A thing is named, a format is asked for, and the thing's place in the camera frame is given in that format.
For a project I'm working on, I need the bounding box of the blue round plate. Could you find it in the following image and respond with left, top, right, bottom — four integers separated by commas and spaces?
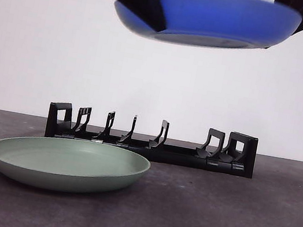
108, 0, 303, 65

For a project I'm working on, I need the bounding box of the pale green round plate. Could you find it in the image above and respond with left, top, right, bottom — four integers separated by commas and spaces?
0, 125, 154, 207

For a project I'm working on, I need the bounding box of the black plastic plate rack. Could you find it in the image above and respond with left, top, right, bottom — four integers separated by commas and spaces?
42, 99, 261, 180

